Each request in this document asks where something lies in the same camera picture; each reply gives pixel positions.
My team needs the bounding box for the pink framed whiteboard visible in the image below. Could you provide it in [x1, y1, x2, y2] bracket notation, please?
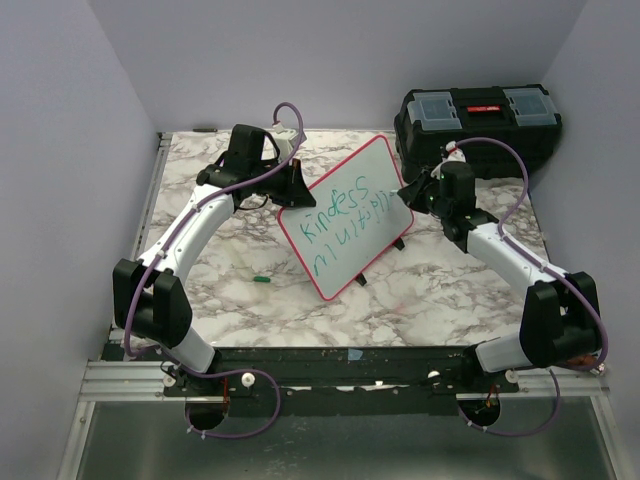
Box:
[277, 135, 414, 301]

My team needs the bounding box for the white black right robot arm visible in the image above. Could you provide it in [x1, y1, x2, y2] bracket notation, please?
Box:
[397, 161, 608, 392]

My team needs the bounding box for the black plastic toolbox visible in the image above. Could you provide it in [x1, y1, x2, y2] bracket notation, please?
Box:
[394, 84, 562, 183]

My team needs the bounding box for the blue tape piece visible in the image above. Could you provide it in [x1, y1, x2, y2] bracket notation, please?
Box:
[347, 348, 364, 362]

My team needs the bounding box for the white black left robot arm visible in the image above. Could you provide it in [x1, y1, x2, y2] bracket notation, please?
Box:
[112, 122, 316, 395]

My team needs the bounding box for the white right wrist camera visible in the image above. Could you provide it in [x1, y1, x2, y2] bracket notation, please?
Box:
[444, 141, 466, 163]

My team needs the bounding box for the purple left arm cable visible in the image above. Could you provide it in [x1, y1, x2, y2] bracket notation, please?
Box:
[122, 102, 304, 440]

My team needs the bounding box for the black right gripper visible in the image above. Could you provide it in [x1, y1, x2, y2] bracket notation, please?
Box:
[397, 166, 451, 219]

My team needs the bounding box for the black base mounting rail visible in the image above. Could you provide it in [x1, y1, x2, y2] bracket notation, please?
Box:
[129, 346, 519, 426]

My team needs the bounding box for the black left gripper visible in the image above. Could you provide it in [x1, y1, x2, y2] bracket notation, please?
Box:
[250, 157, 316, 208]

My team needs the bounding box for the aluminium frame extrusion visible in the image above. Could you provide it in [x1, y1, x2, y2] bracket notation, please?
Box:
[54, 132, 174, 480]

